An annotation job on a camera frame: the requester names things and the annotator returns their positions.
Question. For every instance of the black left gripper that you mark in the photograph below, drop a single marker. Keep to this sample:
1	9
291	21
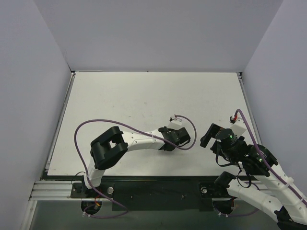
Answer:
182	134

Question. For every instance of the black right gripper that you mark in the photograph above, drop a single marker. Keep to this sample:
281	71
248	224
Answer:
210	134

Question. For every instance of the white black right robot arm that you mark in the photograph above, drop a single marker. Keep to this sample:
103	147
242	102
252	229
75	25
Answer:
286	205

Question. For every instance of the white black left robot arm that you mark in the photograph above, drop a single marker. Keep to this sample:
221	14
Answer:
110	147

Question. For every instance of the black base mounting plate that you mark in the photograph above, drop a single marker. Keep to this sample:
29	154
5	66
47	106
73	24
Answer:
166	193

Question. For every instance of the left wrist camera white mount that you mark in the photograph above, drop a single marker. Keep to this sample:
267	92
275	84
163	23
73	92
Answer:
175	123

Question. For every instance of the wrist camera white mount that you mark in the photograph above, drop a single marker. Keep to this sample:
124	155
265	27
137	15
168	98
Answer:
237	125
175	123

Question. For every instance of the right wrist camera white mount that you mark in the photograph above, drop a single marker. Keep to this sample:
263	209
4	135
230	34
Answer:
237	125

